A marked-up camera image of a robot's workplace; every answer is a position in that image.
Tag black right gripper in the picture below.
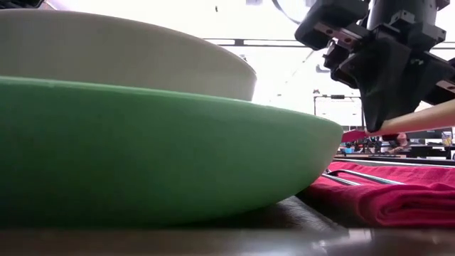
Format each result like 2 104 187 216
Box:
294 0 455 134

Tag knife with cream handle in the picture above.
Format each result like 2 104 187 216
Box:
340 99 455 144

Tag fork with teal handle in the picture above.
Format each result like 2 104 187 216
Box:
325 169 407 186

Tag red cloth napkin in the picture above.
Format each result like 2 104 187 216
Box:
304 161 455 229

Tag green plate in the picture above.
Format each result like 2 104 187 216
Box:
0 75 345 228

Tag white bowl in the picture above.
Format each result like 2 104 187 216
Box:
0 8 258 102

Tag person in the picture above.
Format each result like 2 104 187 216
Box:
386 132 410 155

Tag black computer monitor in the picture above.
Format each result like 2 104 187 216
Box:
407 126 454 140

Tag long linear ceiling light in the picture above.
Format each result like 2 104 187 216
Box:
204 38 314 48

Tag black background station frame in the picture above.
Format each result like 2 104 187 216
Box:
311 94 366 128

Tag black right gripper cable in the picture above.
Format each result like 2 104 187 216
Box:
271 0 304 26

